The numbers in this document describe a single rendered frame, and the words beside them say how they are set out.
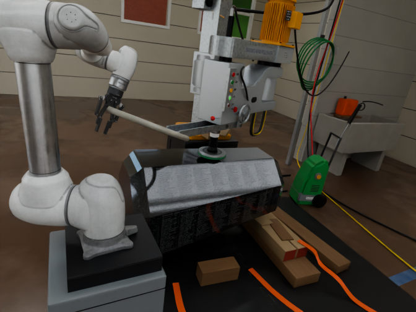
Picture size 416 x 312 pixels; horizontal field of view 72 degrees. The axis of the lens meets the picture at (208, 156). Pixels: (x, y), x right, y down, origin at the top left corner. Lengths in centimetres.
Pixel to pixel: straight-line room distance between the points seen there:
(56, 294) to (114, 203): 34
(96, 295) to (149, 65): 740
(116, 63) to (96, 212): 74
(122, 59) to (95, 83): 653
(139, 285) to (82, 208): 35
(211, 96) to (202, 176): 57
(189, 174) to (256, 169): 58
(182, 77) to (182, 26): 131
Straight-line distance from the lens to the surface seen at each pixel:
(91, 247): 119
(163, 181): 195
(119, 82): 150
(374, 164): 566
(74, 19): 94
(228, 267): 226
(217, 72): 198
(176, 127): 188
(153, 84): 830
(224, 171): 216
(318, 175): 349
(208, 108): 203
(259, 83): 234
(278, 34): 254
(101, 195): 108
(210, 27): 293
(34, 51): 103
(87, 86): 802
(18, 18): 103
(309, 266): 256
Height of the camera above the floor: 163
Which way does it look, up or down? 21 degrees down
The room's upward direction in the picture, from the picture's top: 8 degrees clockwise
